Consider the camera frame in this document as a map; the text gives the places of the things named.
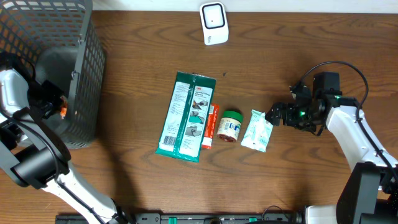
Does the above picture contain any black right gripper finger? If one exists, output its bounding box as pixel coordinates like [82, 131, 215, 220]
[266, 102, 285, 118]
[266, 114, 284, 126]

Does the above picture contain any orange small box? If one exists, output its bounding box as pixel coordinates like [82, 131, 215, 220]
[60, 96, 68, 119]

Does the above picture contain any pale green tissue pack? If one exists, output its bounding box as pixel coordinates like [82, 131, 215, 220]
[241, 110, 273, 152]

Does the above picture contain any green lid cream jar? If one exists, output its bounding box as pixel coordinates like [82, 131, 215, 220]
[217, 110, 243, 142]

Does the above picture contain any red white tube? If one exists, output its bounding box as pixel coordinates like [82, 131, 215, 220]
[201, 103, 219, 149]

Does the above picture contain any green wipes package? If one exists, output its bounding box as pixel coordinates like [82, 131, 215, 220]
[155, 72, 216, 162]

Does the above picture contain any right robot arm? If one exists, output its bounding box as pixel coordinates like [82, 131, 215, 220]
[266, 72, 397, 223]

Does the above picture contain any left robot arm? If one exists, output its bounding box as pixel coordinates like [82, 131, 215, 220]
[1, 52, 136, 223]

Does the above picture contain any white barcode scanner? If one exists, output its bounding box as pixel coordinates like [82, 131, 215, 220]
[199, 2, 229, 45]

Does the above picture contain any grey plastic basket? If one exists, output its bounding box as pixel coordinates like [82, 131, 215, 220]
[1, 0, 106, 149]

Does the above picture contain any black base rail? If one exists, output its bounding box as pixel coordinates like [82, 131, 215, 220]
[55, 212, 299, 224]

